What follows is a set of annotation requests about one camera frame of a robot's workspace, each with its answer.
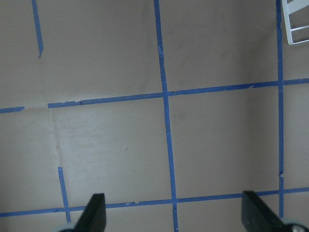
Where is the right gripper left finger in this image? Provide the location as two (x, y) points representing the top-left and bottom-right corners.
(73, 193), (106, 232)

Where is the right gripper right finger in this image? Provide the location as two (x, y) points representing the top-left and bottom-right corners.
(242, 191), (286, 232)

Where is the white wire rack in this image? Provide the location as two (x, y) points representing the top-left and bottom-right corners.
(281, 0), (309, 45)

